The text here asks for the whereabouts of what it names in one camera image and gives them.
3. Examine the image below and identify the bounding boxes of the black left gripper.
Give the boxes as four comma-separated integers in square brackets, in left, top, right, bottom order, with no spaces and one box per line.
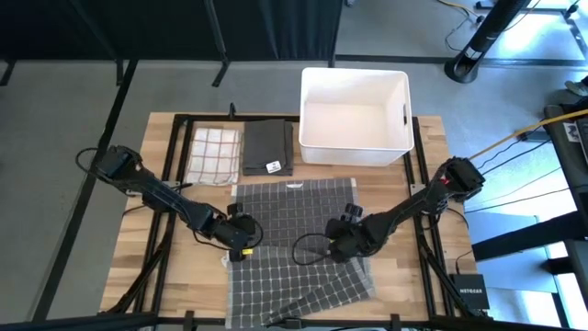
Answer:
[206,215,256,263]

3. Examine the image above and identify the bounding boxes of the grey towel with white checks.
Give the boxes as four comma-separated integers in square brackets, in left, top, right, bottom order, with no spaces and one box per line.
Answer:
[223,177,377,330]

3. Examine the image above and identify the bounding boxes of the white towel with red checks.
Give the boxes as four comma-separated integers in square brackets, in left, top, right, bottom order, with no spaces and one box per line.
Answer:
[184,127,243,187]

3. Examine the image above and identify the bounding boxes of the grey terry towel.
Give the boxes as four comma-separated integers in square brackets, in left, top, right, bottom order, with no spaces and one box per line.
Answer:
[242,119,295,177]

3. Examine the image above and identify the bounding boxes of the white perforated laundry basket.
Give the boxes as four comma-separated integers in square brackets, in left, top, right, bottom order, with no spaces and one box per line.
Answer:
[298,67,415,167]

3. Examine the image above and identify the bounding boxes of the black floor bar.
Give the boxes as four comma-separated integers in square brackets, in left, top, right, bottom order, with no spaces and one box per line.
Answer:
[334,53,588,68]

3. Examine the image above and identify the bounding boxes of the black equipment cart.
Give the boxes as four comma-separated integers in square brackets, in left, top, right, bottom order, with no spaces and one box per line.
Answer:
[543,95,588,231]

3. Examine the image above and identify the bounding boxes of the black folding screen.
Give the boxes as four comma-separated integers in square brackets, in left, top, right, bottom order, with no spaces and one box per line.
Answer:
[0,0,345,88]

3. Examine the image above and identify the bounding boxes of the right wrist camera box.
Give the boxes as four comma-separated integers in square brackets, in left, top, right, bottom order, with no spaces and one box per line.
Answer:
[325,203,364,240]

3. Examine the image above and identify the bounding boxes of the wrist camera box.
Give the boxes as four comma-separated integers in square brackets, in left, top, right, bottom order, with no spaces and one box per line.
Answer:
[227,202,258,235]
[325,203,364,240]

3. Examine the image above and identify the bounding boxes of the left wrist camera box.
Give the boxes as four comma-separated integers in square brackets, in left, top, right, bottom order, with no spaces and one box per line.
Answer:
[227,202,258,235]

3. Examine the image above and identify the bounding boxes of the black camera cable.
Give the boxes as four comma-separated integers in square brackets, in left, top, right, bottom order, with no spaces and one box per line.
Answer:
[292,233,332,267]

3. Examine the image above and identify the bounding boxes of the black Netgear network switch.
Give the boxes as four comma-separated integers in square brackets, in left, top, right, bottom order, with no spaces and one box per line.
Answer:
[448,273,492,311]

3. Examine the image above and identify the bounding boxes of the black rig frame beam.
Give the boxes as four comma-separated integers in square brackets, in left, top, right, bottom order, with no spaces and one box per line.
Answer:
[0,312,588,331]
[471,210,588,264]
[30,59,140,323]

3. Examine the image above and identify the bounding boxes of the yellow hanging cord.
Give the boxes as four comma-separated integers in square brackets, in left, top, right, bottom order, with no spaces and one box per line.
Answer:
[467,108,588,161]

